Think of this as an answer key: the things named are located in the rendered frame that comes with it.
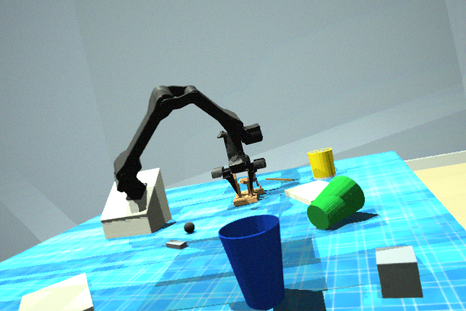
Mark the blue plastic cup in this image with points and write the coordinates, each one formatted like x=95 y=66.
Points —
x=253 y=247

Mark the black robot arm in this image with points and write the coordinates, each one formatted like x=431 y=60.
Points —
x=128 y=164

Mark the green cup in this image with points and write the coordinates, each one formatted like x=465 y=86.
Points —
x=339 y=199

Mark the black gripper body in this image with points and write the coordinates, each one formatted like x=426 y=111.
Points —
x=221 y=171

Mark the dark grey ball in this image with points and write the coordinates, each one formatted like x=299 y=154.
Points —
x=188 y=227

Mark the yellow cup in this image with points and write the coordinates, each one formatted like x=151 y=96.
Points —
x=322 y=164

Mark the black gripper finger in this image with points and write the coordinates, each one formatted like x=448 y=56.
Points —
x=251 y=173
x=230 y=179

